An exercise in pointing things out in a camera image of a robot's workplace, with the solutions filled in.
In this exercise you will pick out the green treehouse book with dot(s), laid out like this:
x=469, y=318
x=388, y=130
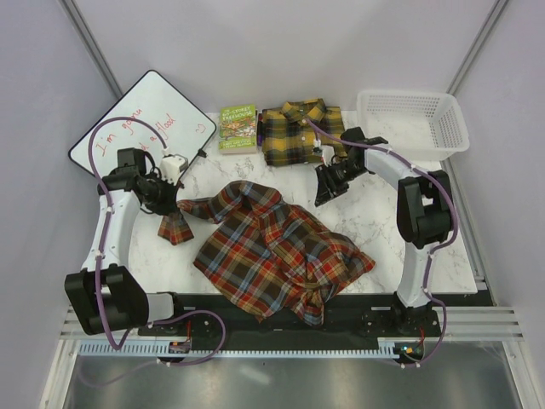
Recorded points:
x=238, y=130

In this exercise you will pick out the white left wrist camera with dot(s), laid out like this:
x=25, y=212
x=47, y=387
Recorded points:
x=172, y=167

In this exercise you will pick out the white slotted cable duct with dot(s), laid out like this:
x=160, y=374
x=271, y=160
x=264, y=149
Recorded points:
x=167, y=349

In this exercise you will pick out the folded yellow plaid shirt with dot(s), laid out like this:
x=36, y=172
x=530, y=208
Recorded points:
x=288, y=137

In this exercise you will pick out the white plastic basket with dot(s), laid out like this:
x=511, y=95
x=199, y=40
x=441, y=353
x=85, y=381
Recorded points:
x=421, y=126

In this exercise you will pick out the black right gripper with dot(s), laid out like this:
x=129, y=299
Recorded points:
x=327, y=187

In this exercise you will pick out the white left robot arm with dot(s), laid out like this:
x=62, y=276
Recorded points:
x=104, y=294

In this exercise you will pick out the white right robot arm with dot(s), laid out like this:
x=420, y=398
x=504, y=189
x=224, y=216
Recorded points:
x=425, y=214

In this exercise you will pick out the white dry-erase board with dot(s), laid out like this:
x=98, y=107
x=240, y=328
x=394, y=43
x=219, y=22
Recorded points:
x=152, y=115

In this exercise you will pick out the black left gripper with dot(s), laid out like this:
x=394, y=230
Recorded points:
x=169, y=205

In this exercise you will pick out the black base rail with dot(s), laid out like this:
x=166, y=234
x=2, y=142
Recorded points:
x=354, y=321

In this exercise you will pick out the red brown plaid shirt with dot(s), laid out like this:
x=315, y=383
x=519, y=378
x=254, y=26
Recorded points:
x=267, y=254

